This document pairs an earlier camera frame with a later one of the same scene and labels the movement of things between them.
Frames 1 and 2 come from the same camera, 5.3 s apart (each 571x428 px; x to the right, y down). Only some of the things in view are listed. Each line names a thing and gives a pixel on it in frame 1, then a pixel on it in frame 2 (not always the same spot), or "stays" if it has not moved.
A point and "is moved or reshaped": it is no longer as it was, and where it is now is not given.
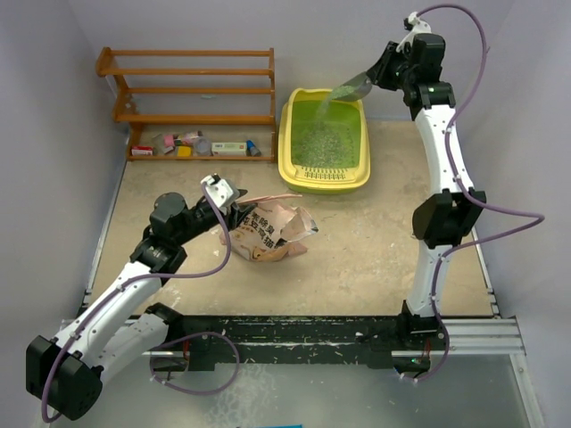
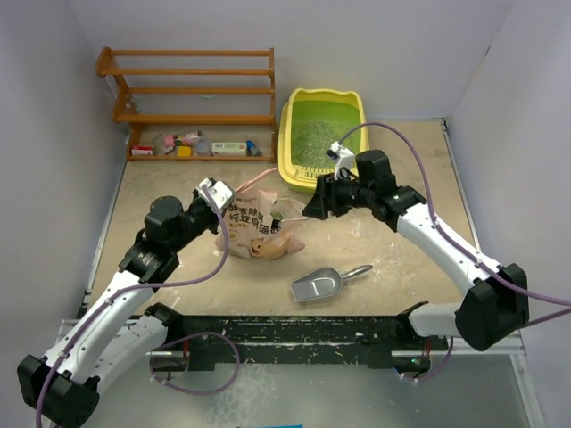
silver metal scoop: [356, 88] → [322, 283]
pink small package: [169, 141] stays
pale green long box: [228, 149] stays
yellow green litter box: [324, 143] stays
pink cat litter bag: [268, 232] is moved or reshaped
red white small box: [142, 150] stays
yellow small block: [184, 151] stays
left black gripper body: [229, 216] → [202, 218]
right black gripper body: [394, 71] → [344, 193]
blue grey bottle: [252, 149] stays
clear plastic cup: [203, 146] stays
